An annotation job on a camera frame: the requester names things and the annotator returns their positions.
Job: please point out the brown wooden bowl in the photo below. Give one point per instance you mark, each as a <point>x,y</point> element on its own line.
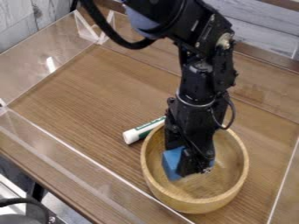
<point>199,193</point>

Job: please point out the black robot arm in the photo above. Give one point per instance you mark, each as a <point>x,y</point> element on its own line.
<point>203,36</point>

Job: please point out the green and white marker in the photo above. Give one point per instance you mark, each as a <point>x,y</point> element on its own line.
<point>139,132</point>

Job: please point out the clear acrylic barrier wall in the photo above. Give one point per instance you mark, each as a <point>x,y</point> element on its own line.
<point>104,197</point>

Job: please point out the blue rectangular block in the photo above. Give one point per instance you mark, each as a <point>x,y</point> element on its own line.
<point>171,157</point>

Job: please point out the black metal mount base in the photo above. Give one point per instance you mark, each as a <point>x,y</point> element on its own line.
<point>36,213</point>

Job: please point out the clear acrylic corner bracket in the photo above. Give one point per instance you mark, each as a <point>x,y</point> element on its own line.
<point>90,32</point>

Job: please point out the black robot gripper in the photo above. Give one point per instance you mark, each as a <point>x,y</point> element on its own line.
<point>190,127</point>

